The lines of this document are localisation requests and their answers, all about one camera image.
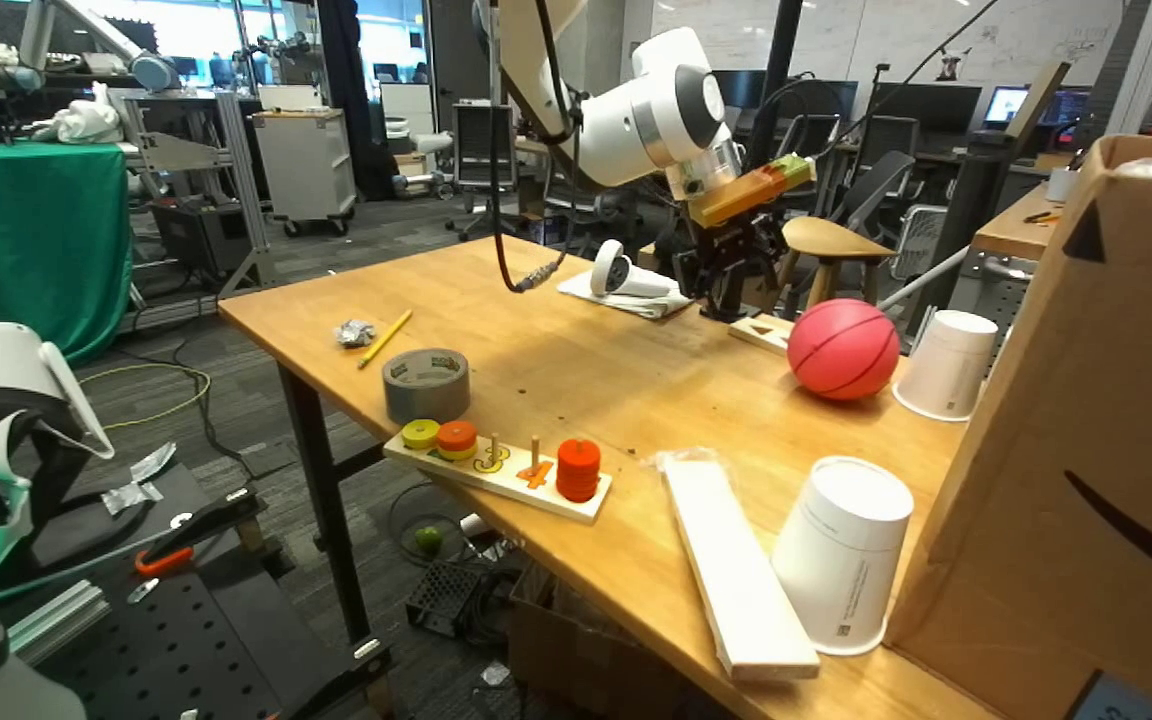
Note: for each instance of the white folded cloth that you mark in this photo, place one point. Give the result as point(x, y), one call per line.
point(644, 309)

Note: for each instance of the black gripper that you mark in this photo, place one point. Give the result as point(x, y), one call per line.
point(735, 266)

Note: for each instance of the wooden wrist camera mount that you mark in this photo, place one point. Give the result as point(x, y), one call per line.
point(752, 190)

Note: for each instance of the pink rubber basketball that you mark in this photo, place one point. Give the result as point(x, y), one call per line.
point(843, 350)

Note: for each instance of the black vertical camera pole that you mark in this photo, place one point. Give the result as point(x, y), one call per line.
point(782, 46)

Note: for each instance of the yellow pencil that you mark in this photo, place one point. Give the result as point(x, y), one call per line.
point(385, 339)

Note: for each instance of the white paper cup near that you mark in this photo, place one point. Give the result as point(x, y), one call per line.
point(839, 555)

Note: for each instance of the crumpled foil piece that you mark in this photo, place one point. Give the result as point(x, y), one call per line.
point(352, 335)

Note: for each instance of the white paper cup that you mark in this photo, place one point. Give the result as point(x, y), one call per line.
point(839, 555)
point(950, 365)

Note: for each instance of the wooden peg stacking toy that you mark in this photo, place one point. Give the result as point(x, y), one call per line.
point(473, 459)

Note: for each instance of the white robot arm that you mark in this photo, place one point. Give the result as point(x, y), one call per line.
point(660, 121)

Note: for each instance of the grey duct tape roll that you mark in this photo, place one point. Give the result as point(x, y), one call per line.
point(425, 386)

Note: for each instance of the brown cardboard box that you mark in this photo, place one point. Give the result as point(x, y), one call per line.
point(1033, 577)

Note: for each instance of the white paper cup far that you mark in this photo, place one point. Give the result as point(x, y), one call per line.
point(950, 365)

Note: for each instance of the wooden shape puzzle board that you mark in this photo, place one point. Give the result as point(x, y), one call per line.
point(766, 329)

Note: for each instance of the green cloth covered table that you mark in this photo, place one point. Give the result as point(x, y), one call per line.
point(64, 247)

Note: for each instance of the white VR headset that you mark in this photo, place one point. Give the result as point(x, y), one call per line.
point(1, 442)

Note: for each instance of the round wooden stool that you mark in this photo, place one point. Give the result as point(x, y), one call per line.
point(828, 247)

